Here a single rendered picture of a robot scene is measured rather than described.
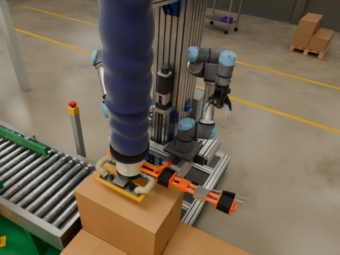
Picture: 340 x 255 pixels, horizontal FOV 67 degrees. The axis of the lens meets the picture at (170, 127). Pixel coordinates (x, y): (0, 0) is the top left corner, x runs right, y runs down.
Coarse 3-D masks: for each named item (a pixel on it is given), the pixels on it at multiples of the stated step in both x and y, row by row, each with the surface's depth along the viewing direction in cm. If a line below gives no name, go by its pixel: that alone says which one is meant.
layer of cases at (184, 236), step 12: (84, 228) 188; (180, 228) 193; (192, 228) 194; (72, 240) 180; (84, 240) 180; (96, 240) 181; (180, 240) 185; (192, 240) 186; (204, 240) 186; (216, 240) 187; (72, 252) 173; (84, 252) 173; (96, 252) 174; (108, 252) 175; (120, 252) 175; (168, 252) 177; (180, 252) 178; (192, 252) 179; (204, 252) 179; (216, 252) 180; (228, 252) 180; (240, 252) 181
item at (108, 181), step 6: (108, 174) 160; (114, 174) 161; (96, 180) 158; (102, 180) 156; (108, 180) 156; (108, 186) 154; (114, 186) 153; (120, 186) 153; (126, 186) 153; (132, 186) 151; (138, 186) 154; (120, 192) 151; (126, 192) 150; (132, 192) 150; (132, 198) 149; (138, 198) 147
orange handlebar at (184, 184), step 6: (144, 162) 154; (144, 168) 150; (150, 174) 148; (156, 174) 147; (180, 180) 145; (186, 180) 145; (180, 186) 141; (186, 186) 141; (192, 186) 142; (192, 192) 139; (210, 192) 139; (210, 198) 136; (216, 198) 138; (234, 204) 134; (234, 210) 132
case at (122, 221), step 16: (80, 192) 164; (96, 192) 165; (112, 192) 166; (160, 192) 168; (176, 192) 169; (80, 208) 174; (96, 208) 163; (112, 208) 156; (128, 208) 157; (144, 208) 158; (160, 208) 158; (176, 208) 172; (96, 224) 175; (112, 224) 163; (128, 224) 154; (144, 224) 149; (160, 224) 150; (176, 224) 189; (112, 240) 175; (128, 240) 164; (144, 240) 154; (160, 240) 162
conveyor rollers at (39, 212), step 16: (16, 144) 255; (0, 160) 235; (16, 160) 238; (48, 160) 239; (64, 160) 243; (0, 176) 221; (16, 176) 222; (32, 176) 225; (64, 176) 225; (80, 176) 228; (0, 192) 211; (32, 192) 209; (48, 192) 211; (64, 192) 214; (32, 208) 199; (48, 208) 201
